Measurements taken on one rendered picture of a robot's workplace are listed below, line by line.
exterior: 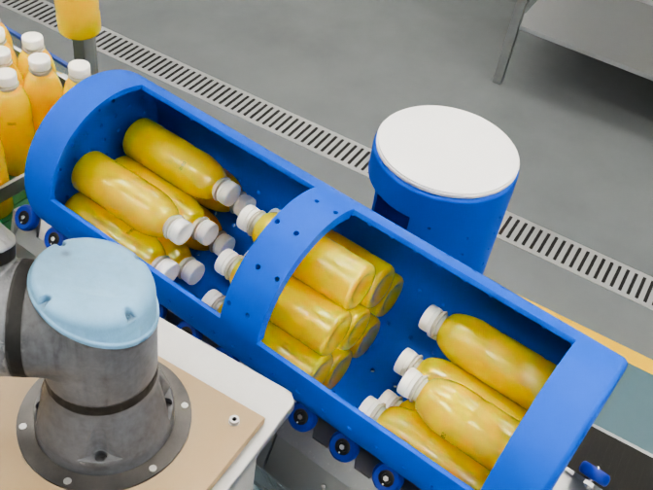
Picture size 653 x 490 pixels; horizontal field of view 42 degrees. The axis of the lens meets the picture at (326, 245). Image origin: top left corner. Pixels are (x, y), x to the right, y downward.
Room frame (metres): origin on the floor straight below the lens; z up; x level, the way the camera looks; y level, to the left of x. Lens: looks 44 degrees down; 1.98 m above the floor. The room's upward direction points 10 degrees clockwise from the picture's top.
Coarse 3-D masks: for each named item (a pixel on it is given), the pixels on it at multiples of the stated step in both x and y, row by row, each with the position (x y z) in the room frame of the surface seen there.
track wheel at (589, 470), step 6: (582, 462) 0.71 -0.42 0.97; (588, 462) 0.70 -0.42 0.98; (582, 468) 0.69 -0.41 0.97; (588, 468) 0.69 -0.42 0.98; (594, 468) 0.69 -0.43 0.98; (600, 468) 0.70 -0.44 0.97; (588, 474) 0.68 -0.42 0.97; (594, 474) 0.68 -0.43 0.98; (600, 474) 0.68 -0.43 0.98; (606, 474) 0.68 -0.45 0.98; (594, 480) 0.68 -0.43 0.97; (600, 480) 0.68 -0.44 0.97; (606, 480) 0.68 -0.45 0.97
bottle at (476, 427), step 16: (416, 384) 0.67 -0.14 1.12; (432, 384) 0.67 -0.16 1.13; (448, 384) 0.67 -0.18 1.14; (416, 400) 0.66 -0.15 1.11; (432, 400) 0.65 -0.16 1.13; (448, 400) 0.64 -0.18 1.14; (464, 400) 0.65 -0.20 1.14; (480, 400) 0.65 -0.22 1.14; (432, 416) 0.63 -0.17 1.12; (448, 416) 0.63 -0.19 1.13; (464, 416) 0.63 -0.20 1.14; (480, 416) 0.63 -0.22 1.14; (496, 416) 0.63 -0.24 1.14; (512, 416) 0.64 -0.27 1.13; (448, 432) 0.62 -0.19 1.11; (464, 432) 0.61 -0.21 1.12; (480, 432) 0.61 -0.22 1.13; (496, 432) 0.61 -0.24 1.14; (512, 432) 0.61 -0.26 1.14; (464, 448) 0.60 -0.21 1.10; (480, 448) 0.60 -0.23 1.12; (496, 448) 0.59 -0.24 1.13; (480, 464) 0.59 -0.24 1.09
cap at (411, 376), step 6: (408, 372) 0.69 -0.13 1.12; (414, 372) 0.69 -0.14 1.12; (420, 372) 0.70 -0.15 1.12; (402, 378) 0.68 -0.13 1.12; (408, 378) 0.68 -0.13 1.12; (414, 378) 0.68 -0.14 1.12; (402, 384) 0.67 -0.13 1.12; (408, 384) 0.67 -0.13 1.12; (396, 390) 0.67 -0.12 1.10; (402, 390) 0.67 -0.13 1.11; (408, 390) 0.67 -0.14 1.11; (402, 396) 0.67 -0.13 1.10
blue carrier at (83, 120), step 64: (64, 128) 0.96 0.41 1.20; (192, 128) 1.13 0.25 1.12; (64, 192) 0.99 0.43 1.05; (256, 192) 1.06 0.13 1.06; (320, 192) 0.89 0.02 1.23; (192, 256) 0.99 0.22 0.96; (256, 256) 0.77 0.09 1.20; (384, 256) 0.93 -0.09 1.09; (448, 256) 0.83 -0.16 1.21; (192, 320) 0.77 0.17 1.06; (256, 320) 0.72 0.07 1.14; (384, 320) 0.88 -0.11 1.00; (512, 320) 0.82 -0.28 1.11; (320, 384) 0.66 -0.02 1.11; (384, 384) 0.79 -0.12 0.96; (576, 384) 0.63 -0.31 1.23; (384, 448) 0.60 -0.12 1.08; (512, 448) 0.56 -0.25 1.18; (576, 448) 0.63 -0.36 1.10
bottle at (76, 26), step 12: (60, 0) 1.19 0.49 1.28; (72, 0) 1.19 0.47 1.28; (84, 0) 1.20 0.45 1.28; (96, 0) 1.22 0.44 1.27; (60, 12) 1.20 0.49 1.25; (72, 12) 1.19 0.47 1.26; (84, 12) 1.20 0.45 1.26; (96, 12) 1.22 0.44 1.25; (60, 24) 1.20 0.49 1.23; (72, 24) 1.19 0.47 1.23; (84, 24) 1.20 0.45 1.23; (96, 24) 1.22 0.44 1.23; (72, 36) 1.19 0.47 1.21; (84, 36) 1.20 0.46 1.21
